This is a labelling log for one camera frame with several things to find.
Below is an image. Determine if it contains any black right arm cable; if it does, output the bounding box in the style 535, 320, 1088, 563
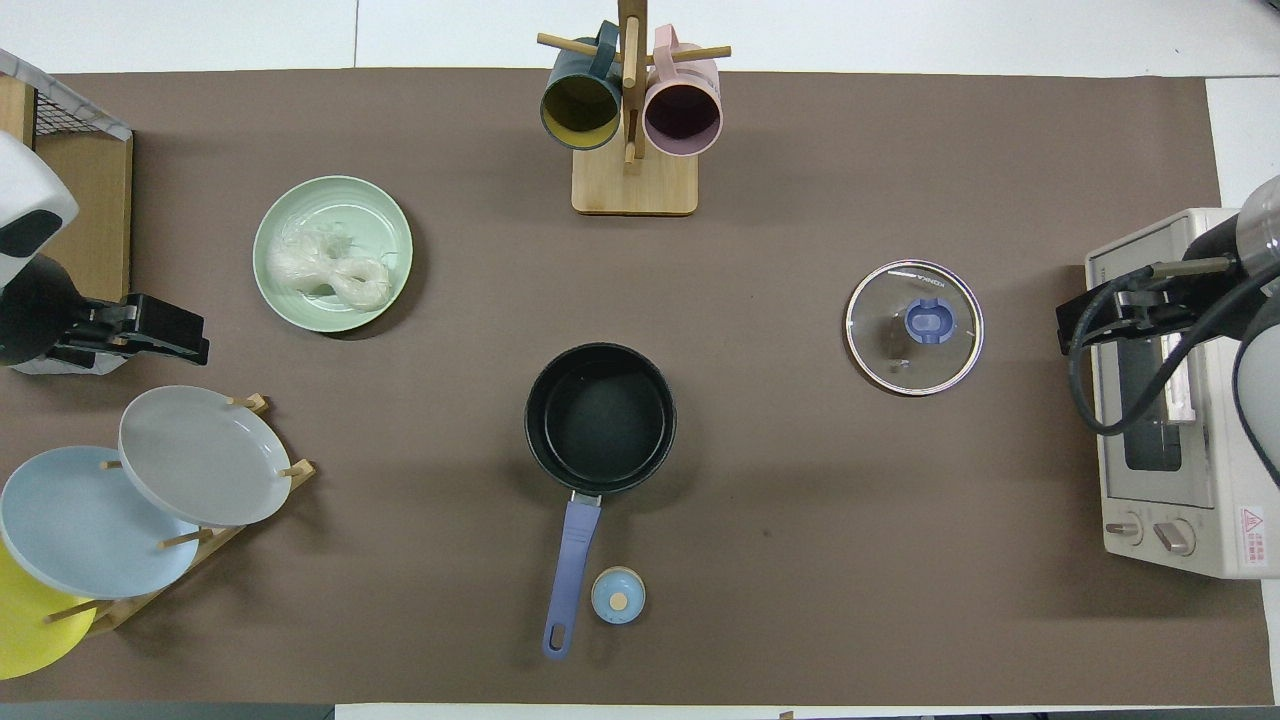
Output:
1066, 262, 1280, 437

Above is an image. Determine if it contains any beige toaster oven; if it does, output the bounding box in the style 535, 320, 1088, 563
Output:
1085, 207, 1280, 580

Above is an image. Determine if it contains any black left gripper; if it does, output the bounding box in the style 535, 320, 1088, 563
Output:
55, 293, 211, 366

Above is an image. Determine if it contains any wooden mug tree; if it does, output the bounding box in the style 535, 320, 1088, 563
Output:
537, 0, 732, 217

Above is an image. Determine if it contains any wooden plate rack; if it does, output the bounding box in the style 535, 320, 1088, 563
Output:
45, 393, 317, 636

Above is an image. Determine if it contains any pink mug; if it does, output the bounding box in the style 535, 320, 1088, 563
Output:
643, 25, 723, 158

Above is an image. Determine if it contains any glass lid blue knob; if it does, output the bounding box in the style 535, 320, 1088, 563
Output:
845, 259, 986, 397

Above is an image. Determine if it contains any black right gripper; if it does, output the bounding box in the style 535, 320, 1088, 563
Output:
1057, 280, 1206, 356

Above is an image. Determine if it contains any light blue plate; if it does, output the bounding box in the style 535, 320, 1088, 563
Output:
0, 445, 201, 601

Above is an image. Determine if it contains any white patterned cloth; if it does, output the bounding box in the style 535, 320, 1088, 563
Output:
10, 350, 129, 376
0, 47, 134, 141

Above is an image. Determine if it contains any grey plate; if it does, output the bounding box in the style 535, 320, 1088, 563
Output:
118, 385, 293, 528

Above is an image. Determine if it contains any yellow plate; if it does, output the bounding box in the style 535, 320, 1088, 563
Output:
0, 540, 98, 681

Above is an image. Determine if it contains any white vermicelli bundle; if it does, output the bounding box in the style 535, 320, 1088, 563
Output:
268, 222, 393, 311

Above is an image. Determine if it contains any black wire basket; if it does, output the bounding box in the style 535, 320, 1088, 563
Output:
30, 82, 133, 141

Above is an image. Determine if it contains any black pot purple handle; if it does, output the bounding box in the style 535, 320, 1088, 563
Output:
523, 342, 678, 661

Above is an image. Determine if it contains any dark teal mug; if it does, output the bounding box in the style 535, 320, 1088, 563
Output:
540, 22, 624, 152

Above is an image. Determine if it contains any light green plate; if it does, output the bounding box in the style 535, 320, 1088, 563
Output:
252, 175, 414, 334

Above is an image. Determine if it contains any brown table mat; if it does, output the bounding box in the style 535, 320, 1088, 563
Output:
0, 68, 1273, 706

